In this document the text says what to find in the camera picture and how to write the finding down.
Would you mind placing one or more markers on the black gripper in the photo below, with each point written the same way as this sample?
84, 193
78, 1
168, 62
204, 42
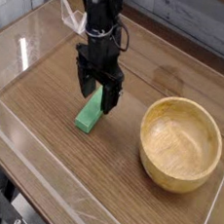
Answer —
98, 62

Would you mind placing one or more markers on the green rectangular block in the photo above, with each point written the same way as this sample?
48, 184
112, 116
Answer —
90, 113

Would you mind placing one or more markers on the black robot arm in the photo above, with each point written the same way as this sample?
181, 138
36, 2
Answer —
104, 16

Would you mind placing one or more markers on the brown wooden bowl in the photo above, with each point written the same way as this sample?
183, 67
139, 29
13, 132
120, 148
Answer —
180, 144

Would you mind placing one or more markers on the clear acrylic corner bracket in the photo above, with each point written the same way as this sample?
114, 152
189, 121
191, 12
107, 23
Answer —
73, 19

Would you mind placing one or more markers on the clear acrylic tray wall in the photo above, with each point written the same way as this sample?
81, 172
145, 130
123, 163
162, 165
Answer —
72, 177

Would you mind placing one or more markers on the black metal bracket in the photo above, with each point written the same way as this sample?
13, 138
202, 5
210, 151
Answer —
9, 215

